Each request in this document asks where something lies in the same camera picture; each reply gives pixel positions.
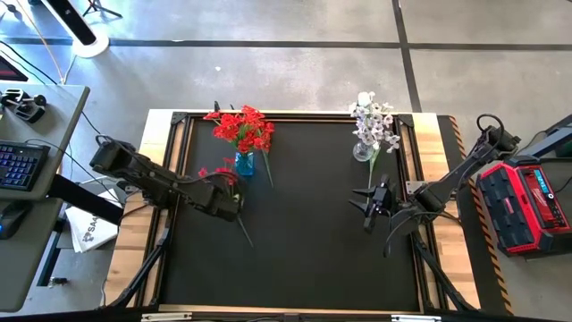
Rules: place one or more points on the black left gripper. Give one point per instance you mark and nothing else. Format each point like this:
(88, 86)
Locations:
(221, 199)

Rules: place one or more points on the black computer mouse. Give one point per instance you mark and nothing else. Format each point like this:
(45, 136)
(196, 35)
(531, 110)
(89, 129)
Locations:
(11, 219)

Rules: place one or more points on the black textured table mat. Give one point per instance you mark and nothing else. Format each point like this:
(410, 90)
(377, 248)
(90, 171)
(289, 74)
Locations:
(304, 250)

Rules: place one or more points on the red black tool case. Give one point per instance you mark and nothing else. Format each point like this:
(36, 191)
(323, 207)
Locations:
(514, 210)

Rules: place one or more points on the black desk support bar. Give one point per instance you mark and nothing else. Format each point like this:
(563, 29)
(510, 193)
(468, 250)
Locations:
(85, 199)

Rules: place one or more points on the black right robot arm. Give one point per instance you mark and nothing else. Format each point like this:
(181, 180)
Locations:
(447, 183)

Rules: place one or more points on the blue glass vase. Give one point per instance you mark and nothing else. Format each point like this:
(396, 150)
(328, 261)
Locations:
(245, 165)

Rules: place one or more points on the hazard striped floor mat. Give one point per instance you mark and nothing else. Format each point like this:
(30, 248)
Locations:
(491, 277)

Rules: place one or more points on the black tripod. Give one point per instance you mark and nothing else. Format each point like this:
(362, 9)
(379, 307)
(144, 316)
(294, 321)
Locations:
(95, 5)

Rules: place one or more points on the silver metal bracket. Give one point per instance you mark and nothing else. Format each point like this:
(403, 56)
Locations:
(415, 318)
(165, 317)
(414, 187)

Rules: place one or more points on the white paper sheet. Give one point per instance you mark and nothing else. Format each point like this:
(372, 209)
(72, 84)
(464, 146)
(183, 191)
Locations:
(89, 228)

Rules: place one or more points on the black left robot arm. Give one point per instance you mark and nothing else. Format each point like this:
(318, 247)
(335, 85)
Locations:
(134, 167)

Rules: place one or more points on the white oval stand base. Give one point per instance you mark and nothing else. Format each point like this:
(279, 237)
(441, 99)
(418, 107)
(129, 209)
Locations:
(96, 47)

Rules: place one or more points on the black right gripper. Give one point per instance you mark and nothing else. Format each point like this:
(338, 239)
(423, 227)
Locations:
(388, 201)

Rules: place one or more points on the white artificial flower bunch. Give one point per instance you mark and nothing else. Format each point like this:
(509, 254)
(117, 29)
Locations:
(364, 99)
(392, 141)

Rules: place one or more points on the clear glass vase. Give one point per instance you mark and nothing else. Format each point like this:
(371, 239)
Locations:
(363, 153)

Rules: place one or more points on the blue backlit keyboard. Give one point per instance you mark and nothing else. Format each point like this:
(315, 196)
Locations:
(20, 165)

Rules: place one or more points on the grey desk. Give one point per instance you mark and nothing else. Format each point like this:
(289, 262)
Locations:
(31, 268)

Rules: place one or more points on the red artificial flower bunch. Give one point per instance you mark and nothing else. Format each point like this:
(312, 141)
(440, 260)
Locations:
(268, 134)
(225, 172)
(232, 129)

